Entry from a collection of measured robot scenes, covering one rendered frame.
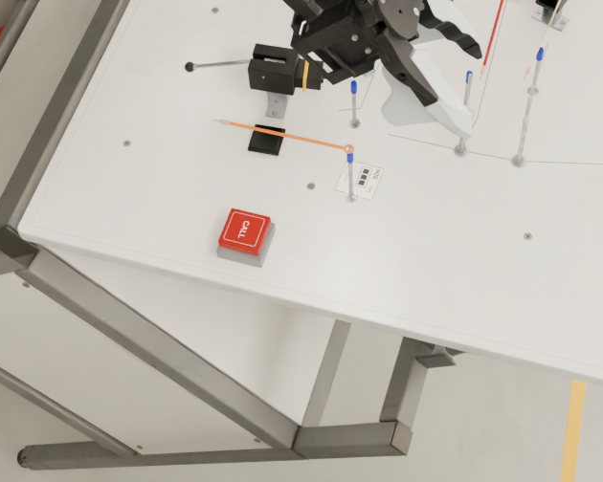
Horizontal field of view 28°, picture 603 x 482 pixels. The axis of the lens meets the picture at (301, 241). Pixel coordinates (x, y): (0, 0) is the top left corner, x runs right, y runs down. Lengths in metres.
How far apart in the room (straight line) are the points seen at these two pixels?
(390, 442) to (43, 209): 0.59
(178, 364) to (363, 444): 0.29
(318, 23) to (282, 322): 1.00
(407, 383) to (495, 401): 1.85
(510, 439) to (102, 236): 2.33
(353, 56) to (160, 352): 0.85
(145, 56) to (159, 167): 0.18
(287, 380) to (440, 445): 1.56
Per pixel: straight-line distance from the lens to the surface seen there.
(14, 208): 1.52
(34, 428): 2.52
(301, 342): 1.89
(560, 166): 1.51
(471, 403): 3.51
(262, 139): 1.51
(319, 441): 1.82
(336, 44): 0.93
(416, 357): 1.78
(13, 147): 1.78
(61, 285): 1.62
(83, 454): 2.30
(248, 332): 1.81
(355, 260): 1.42
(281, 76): 1.47
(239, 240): 1.41
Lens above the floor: 2.14
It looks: 44 degrees down
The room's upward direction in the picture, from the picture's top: 77 degrees clockwise
